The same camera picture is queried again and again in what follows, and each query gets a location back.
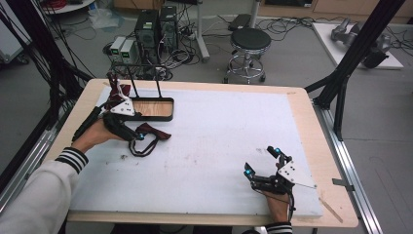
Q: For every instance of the large black computer tower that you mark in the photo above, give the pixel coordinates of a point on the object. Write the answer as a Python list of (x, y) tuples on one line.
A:
[(146, 32)]

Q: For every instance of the person's left hand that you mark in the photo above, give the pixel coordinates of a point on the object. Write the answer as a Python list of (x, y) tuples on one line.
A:
[(95, 135)]

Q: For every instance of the person's right hand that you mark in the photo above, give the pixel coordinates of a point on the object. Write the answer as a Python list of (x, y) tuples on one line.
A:
[(279, 208)]

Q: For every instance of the light wooden table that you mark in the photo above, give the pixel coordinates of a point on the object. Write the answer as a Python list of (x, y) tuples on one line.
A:
[(324, 136)]

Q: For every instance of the white round table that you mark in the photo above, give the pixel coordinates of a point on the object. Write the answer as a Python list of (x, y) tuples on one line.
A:
[(69, 7)]

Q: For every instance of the grey metal clamp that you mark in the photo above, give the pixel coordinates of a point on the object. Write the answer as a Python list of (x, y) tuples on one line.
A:
[(342, 183)]

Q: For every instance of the white foam mat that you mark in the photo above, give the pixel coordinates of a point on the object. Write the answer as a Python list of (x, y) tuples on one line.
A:
[(207, 139)]

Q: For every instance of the black rack with wooden base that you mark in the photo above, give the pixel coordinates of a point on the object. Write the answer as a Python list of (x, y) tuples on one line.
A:
[(156, 109)]

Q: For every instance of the aluminium rail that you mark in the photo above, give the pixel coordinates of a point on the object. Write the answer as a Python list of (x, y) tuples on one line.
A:
[(354, 169), (32, 152)]

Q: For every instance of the white floor board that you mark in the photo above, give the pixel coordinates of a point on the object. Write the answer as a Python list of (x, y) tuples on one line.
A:
[(328, 42)]

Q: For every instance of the clear plastic bag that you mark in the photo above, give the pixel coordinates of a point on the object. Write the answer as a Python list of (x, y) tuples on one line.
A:
[(104, 18)]

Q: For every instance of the black round stool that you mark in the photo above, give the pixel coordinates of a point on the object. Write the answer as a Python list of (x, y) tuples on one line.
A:
[(250, 38)]

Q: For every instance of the white equipment case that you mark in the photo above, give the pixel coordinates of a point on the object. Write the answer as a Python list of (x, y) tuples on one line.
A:
[(9, 42)]

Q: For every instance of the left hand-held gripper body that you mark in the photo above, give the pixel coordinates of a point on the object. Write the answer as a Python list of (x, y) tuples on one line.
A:
[(125, 109)]

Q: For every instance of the slim black computer tower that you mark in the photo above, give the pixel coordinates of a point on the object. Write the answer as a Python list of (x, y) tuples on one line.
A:
[(168, 27)]

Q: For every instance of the black flat device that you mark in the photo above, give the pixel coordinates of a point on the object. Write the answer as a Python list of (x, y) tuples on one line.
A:
[(240, 22)]

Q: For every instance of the black metal frame stand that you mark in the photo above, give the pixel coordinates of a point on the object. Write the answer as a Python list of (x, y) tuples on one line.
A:
[(42, 42), (357, 48)]

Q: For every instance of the plain dark red bow tie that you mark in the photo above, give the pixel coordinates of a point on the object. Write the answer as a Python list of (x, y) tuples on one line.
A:
[(156, 130)]

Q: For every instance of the thin wooden stick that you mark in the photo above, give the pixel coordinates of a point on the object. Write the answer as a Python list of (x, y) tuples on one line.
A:
[(331, 209)]

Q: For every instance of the white table leg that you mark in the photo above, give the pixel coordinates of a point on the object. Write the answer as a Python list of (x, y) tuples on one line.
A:
[(202, 39)]

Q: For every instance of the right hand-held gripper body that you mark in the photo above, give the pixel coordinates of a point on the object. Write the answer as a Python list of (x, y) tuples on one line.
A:
[(292, 172)]

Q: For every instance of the white power supply box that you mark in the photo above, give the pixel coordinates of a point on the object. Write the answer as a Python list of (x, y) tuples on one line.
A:
[(117, 45), (128, 51)]

